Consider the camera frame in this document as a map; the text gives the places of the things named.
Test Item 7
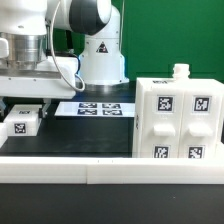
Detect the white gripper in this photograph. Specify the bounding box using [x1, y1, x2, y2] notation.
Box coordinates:
[0, 57, 76, 118]

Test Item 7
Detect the white cabinet top box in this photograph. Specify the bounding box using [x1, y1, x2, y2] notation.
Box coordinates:
[4, 104, 42, 136]

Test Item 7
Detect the white cabinet body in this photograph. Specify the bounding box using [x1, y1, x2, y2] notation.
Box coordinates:
[132, 64, 224, 158]

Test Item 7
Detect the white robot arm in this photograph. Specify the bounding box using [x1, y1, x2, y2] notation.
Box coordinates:
[0, 0, 128, 116]

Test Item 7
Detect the white U-shaped obstacle fence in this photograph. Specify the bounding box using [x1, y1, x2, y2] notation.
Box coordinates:
[0, 114, 224, 185]

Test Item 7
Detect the white marker base plate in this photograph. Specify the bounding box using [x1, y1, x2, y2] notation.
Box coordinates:
[55, 102, 135, 117]

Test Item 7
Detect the white thin cable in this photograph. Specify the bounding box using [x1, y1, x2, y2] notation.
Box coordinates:
[49, 0, 86, 93]

